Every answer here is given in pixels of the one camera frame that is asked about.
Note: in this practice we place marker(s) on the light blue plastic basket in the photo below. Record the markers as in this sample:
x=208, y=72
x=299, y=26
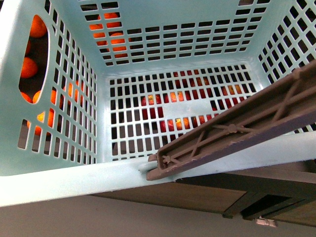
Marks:
x=89, y=89

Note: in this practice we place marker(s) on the brown basket handle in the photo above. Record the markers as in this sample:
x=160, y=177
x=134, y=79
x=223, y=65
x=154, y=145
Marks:
x=282, y=107

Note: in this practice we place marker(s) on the black wooden display stand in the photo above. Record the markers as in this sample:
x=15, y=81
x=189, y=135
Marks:
x=285, y=192

